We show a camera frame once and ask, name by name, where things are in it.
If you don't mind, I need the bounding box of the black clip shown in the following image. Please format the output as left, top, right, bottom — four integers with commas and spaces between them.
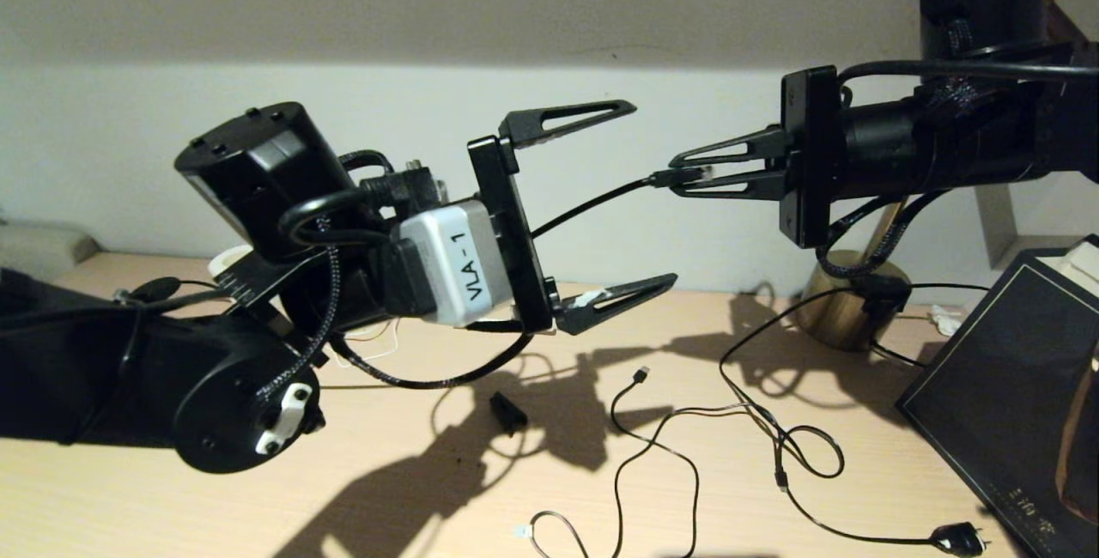
489, 392, 530, 438

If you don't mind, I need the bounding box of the brass desk lamp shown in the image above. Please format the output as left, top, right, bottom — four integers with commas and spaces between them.
794, 0, 1083, 351

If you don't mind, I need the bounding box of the black block on lamp base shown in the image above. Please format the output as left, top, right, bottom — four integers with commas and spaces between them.
846, 275, 909, 318

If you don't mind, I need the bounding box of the black desk grommet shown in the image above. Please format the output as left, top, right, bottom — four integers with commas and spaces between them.
129, 277, 183, 306

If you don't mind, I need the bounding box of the grey cushion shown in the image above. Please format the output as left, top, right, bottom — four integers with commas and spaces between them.
0, 216, 102, 284

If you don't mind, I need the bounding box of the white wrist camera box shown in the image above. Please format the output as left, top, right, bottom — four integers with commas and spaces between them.
391, 200, 516, 328

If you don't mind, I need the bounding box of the black USB cable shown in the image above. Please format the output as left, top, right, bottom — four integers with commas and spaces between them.
515, 366, 699, 558

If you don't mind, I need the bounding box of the black bag gold handle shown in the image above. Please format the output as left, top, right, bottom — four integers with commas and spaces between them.
896, 236, 1099, 558

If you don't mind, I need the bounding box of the black cable through grommet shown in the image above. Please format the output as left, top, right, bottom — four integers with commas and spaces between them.
110, 278, 226, 312

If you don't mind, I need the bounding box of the black lamp power cord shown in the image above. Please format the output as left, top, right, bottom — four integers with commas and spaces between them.
719, 283, 987, 557

